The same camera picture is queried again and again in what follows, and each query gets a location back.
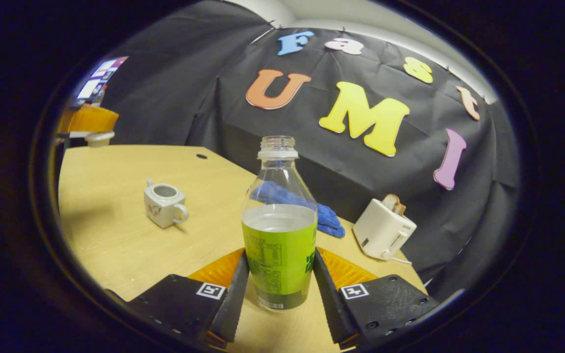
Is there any clear water bottle green label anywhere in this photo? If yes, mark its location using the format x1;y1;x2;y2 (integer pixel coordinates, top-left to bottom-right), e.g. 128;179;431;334
241;136;319;312

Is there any white teacup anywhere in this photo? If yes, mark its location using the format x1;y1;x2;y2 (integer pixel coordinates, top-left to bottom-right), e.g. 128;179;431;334
143;178;190;229

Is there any white teacup lid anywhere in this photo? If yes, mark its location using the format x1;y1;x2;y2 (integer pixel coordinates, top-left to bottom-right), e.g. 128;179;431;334
84;130;116;148

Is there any white toaster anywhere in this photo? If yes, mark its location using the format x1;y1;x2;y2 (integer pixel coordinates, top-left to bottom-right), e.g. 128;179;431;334
352;198;417;261

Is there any black backdrop cloth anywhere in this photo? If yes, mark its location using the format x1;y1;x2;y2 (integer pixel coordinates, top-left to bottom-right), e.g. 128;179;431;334
101;0;523;302

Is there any computer monitor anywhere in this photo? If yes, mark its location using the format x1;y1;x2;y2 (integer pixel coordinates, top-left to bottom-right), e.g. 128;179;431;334
73;56;129;107

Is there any blue towel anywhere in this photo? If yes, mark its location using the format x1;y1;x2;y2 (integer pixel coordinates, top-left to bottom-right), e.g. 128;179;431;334
251;180;346;239

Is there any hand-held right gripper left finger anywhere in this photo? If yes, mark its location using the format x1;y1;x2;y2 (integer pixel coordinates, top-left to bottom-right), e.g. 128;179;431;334
125;248;250;350

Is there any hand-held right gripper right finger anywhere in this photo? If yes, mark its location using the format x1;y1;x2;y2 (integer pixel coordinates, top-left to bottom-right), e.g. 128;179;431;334
312;247;441;350

